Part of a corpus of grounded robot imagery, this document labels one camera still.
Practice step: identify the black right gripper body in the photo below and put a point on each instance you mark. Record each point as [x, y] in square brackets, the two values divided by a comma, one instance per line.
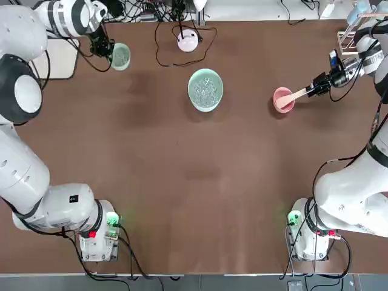
[339, 78]

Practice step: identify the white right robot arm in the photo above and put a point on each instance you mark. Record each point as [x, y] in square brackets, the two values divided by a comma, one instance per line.
[348, 194]

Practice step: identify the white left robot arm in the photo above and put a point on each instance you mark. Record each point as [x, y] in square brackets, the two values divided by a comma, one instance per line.
[27, 172]

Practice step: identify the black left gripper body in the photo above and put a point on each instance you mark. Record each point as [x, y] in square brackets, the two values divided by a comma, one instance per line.
[99, 36]

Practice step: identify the large green bowl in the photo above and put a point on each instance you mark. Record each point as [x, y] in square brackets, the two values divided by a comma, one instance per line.
[206, 91]

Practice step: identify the aluminium frame post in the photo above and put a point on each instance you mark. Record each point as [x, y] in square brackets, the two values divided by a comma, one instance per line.
[200, 18]

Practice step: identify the white grey-rimmed cutting board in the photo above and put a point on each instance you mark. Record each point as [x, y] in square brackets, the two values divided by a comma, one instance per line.
[63, 60]

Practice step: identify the small green bowl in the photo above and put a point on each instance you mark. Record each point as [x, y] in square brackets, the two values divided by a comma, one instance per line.
[122, 57]

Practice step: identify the grey power strip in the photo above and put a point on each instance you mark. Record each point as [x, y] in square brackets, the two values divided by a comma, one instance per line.
[294, 285]

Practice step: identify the blue cup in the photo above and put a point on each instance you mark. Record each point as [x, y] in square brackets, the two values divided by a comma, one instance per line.
[357, 10]

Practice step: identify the pink bowl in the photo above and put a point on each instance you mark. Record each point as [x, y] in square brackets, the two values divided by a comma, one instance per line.
[280, 106]

